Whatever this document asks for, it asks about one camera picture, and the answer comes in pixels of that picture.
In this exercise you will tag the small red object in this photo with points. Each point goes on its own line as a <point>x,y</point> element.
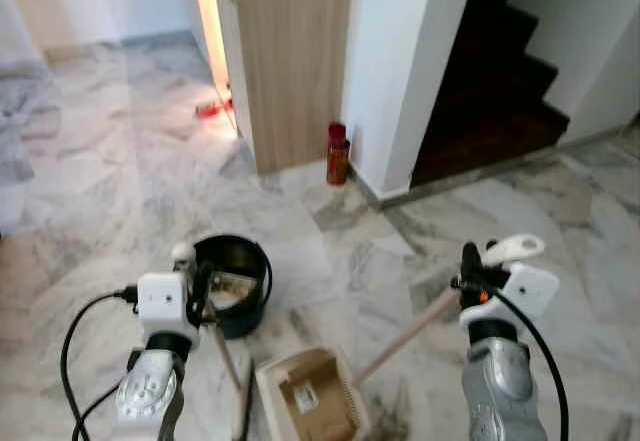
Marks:
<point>212,109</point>

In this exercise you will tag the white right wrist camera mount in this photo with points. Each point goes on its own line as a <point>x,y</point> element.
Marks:
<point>530,289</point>

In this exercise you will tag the brown cardboard piece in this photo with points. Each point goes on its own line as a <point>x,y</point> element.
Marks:
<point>320,406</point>

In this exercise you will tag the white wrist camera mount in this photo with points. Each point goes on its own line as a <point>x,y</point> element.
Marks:
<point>530,289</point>
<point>160,301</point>

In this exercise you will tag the black plastic bucket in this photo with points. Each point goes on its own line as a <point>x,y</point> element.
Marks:
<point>245,316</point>

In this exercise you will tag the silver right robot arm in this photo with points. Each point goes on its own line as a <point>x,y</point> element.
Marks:
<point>500,381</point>

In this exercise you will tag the brown bottle with red cap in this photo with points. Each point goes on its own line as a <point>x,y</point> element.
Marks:
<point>338,159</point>

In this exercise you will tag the crumpled paper trash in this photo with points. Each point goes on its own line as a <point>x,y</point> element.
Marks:
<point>233,288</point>

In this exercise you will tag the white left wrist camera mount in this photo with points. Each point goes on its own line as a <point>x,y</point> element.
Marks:
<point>160,301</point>

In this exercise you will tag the light wooden door panel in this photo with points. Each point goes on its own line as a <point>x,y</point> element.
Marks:
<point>295,61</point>

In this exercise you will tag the dark wooden staircase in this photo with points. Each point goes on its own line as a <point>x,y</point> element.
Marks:
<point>490,101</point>

